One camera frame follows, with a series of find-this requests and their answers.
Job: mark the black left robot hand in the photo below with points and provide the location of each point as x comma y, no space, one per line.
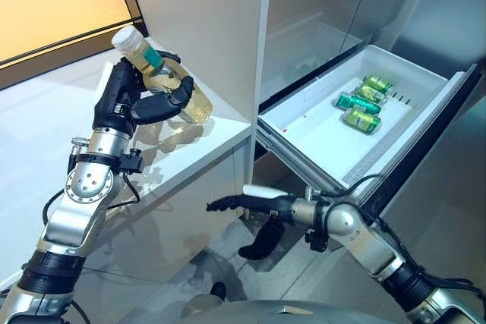
114,104

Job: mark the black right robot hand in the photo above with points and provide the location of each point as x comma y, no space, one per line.
273,208

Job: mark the yellow drink bottle white cap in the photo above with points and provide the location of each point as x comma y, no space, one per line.
163,81

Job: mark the white fridge drawer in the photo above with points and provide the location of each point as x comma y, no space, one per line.
322,142

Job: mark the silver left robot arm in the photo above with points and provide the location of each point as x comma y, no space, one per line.
83,187

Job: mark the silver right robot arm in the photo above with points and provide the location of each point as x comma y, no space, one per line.
364,240

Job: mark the stainless steel fridge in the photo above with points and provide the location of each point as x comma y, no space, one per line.
311,5

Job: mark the white counter cabinet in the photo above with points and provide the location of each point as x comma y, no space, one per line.
38,130

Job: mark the robot silver legs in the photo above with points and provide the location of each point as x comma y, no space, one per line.
296,312

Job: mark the tall white cabinet panel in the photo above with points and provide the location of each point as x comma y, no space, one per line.
201,35

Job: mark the light green drink can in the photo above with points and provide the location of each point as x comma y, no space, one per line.
362,121
370,93
376,83

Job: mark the dark green drink can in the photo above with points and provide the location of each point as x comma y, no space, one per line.
357,102

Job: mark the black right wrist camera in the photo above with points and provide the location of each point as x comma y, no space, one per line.
317,241

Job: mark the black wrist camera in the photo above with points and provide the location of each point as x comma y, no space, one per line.
132,161
317,241

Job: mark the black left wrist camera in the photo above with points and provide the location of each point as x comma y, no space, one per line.
132,161

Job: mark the yellow window with black frame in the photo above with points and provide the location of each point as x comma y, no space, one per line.
57,5

